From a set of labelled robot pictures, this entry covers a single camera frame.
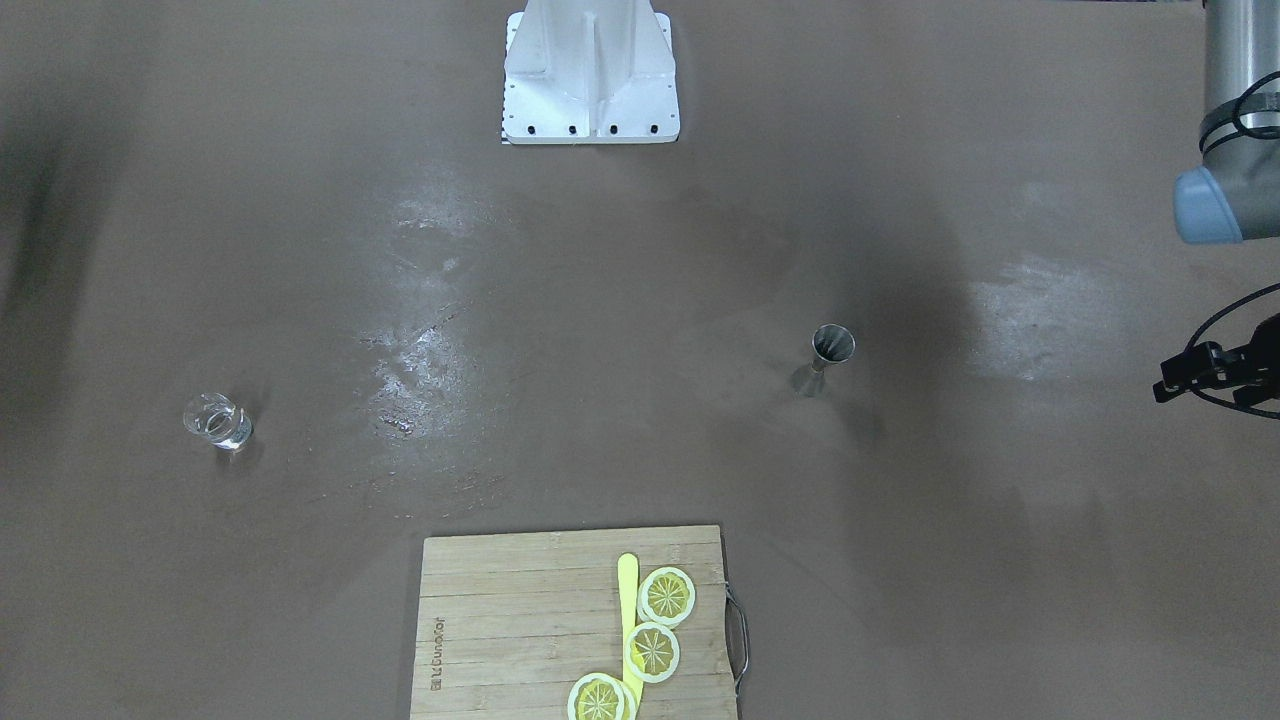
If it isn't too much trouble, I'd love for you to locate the lemon slice lower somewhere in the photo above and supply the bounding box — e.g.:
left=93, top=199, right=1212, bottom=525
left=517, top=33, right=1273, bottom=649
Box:
left=564, top=673, right=637, bottom=720

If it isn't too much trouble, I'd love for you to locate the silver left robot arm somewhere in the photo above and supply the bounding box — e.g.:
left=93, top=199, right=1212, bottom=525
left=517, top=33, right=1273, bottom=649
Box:
left=1152, top=1, right=1279, bottom=420

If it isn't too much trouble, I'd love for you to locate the lemon slice upper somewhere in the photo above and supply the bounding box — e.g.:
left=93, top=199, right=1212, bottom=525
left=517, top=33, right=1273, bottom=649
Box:
left=636, top=566, right=698, bottom=629

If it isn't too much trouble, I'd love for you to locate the yellow plastic knife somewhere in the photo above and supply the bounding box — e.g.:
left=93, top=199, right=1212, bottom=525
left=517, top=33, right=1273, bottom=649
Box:
left=616, top=553, right=644, bottom=719

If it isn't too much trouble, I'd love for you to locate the clear glass measuring cup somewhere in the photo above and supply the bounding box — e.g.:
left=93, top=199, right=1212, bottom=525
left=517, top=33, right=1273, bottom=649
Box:
left=183, top=393, right=253, bottom=452

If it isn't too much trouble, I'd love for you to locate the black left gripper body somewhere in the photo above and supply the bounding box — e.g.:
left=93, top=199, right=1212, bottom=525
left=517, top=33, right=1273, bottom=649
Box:
left=1207, top=314, right=1279, bottom=419

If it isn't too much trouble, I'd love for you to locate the steel double jigger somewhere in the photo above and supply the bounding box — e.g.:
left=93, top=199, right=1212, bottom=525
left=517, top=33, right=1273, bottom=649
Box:
left=790, top=324, right=856, bottom=398

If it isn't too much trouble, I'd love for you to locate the lemon slice middle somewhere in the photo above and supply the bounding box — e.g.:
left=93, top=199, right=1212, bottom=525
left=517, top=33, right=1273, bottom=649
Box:
left=623, top=623, right=682, bottom=684

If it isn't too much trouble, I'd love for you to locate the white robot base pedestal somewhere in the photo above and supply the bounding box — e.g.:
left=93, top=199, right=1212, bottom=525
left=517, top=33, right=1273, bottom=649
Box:
left=500, top=1, right=681, bottom=146

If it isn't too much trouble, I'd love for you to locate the bamboo cutting board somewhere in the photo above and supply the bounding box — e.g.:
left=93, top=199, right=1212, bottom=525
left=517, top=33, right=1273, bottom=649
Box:
left=407, top=525, right=740, bottom=719

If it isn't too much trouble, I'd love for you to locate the lemon slice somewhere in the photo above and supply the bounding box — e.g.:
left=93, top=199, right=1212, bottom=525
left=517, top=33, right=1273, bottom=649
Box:
left=623, top=623, right=682, bottom=684
left=636, top=566, right=698, bottom=629
left=564, top=673, right=637, bottom=720

